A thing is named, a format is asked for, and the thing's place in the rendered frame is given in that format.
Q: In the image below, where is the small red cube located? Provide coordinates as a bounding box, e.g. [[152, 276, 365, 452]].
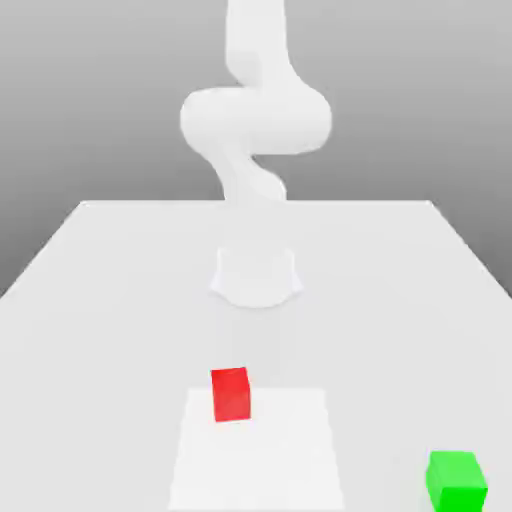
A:
[[210, 366, 252, 424]]

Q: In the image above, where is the small green cube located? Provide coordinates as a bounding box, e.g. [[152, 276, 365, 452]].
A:
[[424, 450, 489, 512]]

